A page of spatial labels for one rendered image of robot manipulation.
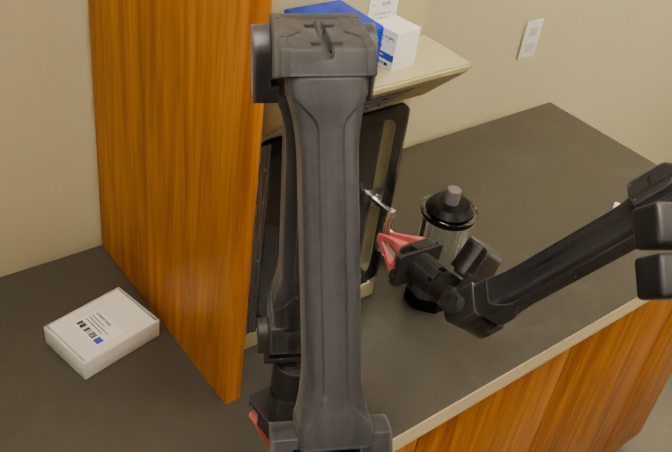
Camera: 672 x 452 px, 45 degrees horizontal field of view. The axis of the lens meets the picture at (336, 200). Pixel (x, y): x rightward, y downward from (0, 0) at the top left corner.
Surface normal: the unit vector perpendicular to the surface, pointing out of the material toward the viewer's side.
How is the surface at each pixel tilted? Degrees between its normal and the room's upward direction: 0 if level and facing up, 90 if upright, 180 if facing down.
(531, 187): 0
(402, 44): 90
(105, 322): 0
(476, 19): 90
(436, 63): 0
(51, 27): 90
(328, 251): 61
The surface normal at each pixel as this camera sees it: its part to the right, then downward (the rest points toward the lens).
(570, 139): 0.12, -0.81
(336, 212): 0.14, 0.12
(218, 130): -0.79, 0.27
